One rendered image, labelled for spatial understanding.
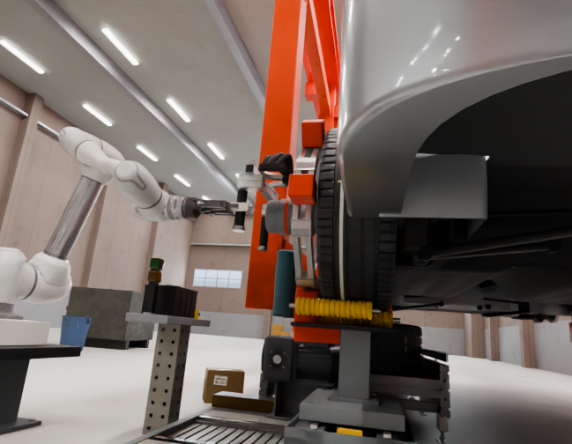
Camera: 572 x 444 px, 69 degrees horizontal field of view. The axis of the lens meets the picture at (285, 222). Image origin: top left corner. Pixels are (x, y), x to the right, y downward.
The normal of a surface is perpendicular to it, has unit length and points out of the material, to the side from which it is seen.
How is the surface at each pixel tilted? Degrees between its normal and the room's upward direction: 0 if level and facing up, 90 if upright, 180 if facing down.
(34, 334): 90
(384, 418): 90
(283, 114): 90
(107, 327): 90
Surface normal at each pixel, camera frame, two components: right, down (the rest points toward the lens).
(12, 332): 0.97, 0.01
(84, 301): -0.04, -0.25
